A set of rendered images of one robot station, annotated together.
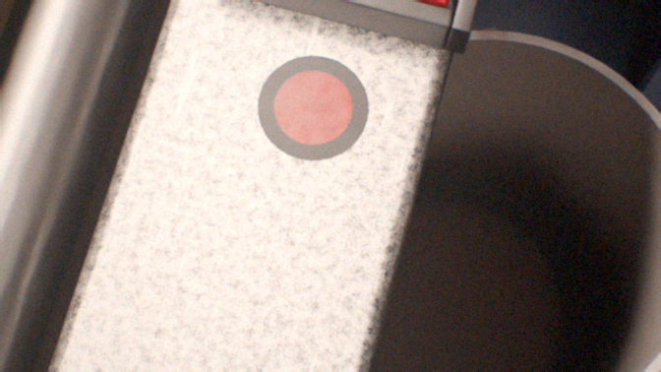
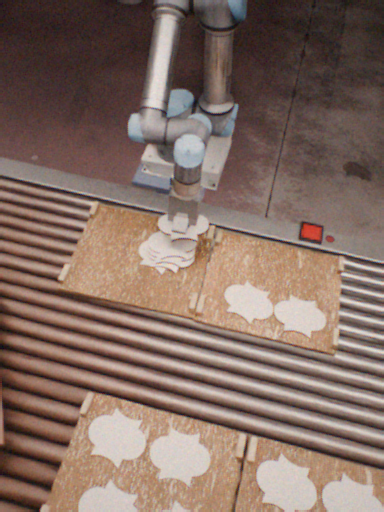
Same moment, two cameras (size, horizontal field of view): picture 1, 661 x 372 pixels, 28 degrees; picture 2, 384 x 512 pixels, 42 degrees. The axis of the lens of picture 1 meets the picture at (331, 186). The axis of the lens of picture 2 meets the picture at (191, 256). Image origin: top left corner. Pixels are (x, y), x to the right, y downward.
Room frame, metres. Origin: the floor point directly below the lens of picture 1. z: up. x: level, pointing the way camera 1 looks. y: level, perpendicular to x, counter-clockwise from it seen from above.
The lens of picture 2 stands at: (0.61, 1.11, 2.18)
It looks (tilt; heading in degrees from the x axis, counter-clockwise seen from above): 52 degrees down; 269
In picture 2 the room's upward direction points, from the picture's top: 6 degrees clockwise
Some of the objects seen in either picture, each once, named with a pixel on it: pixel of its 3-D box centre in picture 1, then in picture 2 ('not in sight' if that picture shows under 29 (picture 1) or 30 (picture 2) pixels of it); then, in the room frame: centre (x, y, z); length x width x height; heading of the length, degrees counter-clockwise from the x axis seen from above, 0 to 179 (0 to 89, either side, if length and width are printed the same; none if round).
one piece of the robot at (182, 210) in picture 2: not in sight; (182, 207); (0.63, 0.15, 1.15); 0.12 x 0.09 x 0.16; 82
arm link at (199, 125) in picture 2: not in sight; (189, 135); (0.63, 0.02, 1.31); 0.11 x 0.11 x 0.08; 82
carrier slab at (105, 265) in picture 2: not in sight; (141, 257); (0.74, 0.17, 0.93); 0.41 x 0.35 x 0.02; 172
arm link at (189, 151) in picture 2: not in sight; (188, 158); (0.62, 0.12, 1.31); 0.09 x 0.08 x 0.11; 82
